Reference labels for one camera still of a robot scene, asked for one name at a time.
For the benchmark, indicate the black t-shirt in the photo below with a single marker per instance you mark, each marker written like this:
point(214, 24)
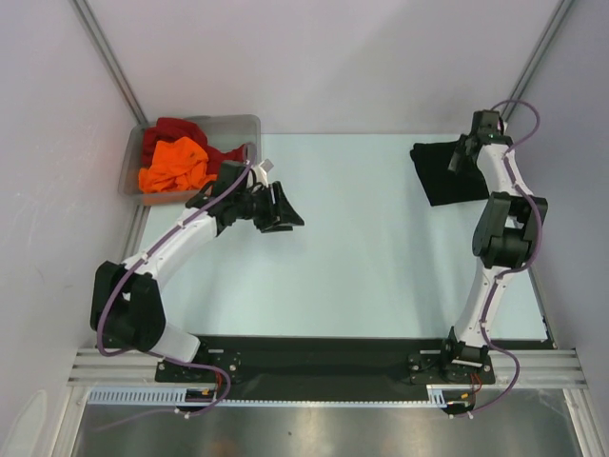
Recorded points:
point(441, 185)

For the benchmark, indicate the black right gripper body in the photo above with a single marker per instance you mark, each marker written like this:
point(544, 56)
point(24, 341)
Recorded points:
point(464, 150)

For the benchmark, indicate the clear plastic bin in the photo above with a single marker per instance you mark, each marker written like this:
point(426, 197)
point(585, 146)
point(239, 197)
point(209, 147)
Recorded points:
point(226, 132)

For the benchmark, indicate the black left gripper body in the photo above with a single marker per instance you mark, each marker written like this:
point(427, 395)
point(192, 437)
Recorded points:
point(259, 207)

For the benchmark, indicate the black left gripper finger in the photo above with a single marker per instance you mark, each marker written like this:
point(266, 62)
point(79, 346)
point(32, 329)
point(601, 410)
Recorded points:
point(282, 209)
point(276, 226)

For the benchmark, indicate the orange t-shirt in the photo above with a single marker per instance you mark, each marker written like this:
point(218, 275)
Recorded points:
point(176, 167)

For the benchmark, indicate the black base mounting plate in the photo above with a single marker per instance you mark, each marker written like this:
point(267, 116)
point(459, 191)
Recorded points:
point(333, 370)

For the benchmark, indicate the white slotted cable duct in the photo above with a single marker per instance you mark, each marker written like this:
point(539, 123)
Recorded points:
point(191, 397)

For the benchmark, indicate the dark red t-shirt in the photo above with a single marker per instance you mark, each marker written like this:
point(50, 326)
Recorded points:
point(171, 130)

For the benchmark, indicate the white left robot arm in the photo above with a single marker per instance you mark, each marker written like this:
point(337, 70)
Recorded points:
point(127, 310)

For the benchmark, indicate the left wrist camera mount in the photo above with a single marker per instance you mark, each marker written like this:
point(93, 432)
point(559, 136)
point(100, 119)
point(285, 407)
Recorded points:
point(233, 180)

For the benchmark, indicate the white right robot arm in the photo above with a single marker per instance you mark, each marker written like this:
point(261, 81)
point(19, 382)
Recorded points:
point(506, 242)

